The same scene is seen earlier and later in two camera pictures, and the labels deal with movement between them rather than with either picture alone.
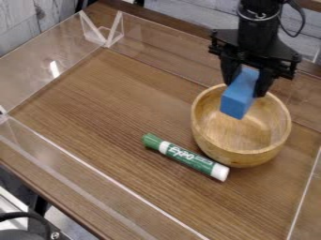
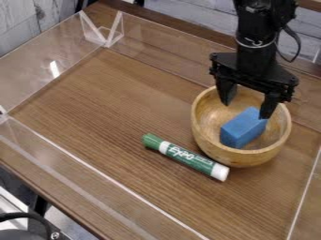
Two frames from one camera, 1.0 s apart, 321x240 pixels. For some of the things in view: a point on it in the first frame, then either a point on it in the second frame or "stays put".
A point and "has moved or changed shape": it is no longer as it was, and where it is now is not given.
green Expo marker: [209, 167] stays put
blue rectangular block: [239, 94] has moved or changed shape
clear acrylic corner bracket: [101, 35] stays put
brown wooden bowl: [240, 142] stays put
